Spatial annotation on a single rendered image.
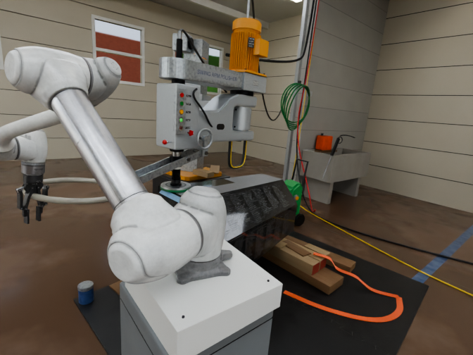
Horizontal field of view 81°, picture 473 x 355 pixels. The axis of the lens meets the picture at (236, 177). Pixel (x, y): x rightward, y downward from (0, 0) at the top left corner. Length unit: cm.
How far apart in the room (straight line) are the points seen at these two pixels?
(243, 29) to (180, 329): 210
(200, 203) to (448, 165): 585
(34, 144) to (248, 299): 112
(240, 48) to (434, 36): 488
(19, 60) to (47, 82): 8
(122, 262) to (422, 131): 617
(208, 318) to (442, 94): 607
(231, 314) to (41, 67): 86
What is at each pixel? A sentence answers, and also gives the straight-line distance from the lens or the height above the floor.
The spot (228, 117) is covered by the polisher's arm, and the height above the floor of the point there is 138.
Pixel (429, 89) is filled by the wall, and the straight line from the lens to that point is 653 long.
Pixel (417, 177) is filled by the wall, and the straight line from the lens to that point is 654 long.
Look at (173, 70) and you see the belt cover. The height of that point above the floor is 164.
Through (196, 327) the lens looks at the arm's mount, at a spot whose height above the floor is 89.
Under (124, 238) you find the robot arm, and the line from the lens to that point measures 69.
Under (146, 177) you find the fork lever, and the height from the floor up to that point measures 98.
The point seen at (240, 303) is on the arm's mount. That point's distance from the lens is 87.
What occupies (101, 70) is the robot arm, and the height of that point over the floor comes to 152.
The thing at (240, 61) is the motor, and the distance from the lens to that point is 237.
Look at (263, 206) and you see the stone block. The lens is 219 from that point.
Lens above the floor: 143
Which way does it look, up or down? 14 degrees down
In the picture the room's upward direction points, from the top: 5 degrees clockwise
